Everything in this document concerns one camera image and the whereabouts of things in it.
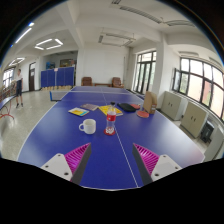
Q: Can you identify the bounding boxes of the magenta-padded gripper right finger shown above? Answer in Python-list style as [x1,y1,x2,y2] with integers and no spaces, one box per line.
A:
[131,142,183,186]

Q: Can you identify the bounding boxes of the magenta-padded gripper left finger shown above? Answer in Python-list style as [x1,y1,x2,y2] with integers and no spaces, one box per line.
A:
[40,142,92,185]

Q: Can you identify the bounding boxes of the clear red-labelled water bottle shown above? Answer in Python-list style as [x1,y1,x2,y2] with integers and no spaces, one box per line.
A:
[105,101,117,135]

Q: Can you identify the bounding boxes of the white mug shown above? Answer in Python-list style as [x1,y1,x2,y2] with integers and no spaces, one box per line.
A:
[78,118,97,135]

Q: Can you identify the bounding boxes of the yellow and blue book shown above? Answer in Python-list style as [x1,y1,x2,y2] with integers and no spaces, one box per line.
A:
[68,107,90,117]

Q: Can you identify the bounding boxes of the grey thin booklet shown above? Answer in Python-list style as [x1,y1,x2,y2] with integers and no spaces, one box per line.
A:
[79,103,100,112]

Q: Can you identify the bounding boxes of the black paddle case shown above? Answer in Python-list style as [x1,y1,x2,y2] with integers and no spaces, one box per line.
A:
[117,102,137,113]

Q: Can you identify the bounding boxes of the large yellow book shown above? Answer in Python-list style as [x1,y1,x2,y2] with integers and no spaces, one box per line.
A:
[98,104,124,117]

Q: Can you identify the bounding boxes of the brown cardboard box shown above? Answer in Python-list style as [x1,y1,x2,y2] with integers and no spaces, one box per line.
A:
[142,91,158,115]

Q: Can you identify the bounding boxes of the cream storage cabinet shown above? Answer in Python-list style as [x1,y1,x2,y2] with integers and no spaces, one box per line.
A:
[179,100,209,139]
[160,90,184,121]

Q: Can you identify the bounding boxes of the glossy blue table tennis table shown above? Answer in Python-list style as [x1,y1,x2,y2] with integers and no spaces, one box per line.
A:
[49,89,72,102]

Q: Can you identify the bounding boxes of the brown armchair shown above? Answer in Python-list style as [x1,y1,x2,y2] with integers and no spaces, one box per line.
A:
[81,76,93,87]
[111,76,124,89]

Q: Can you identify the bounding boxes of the folded blue table tennis tables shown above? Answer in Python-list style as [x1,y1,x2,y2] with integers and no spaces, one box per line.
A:
[40,66,76,89]

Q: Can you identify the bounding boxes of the black-framed glass doors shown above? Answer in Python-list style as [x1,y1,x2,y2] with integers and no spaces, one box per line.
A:
[133,50,158,95]

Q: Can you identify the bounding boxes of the black-framed windows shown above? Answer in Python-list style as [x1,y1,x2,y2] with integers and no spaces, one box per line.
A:
[172,57,224,119]

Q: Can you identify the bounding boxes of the red-legged table tennis table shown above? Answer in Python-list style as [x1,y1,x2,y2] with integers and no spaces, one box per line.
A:
[0,94,16,121]

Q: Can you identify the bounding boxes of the person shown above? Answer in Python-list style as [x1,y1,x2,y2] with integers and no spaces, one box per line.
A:
[13,68,25,109]

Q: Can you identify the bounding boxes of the dark brown door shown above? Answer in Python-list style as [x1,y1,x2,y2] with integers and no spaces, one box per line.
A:
[28,62,37,92]

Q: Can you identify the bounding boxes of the ceiling light strips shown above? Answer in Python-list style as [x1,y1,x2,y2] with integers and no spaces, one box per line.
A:
[6,21,64,68]

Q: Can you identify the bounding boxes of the ceiling air conditioner unit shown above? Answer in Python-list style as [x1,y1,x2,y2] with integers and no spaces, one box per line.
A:
[97,31,137,48]

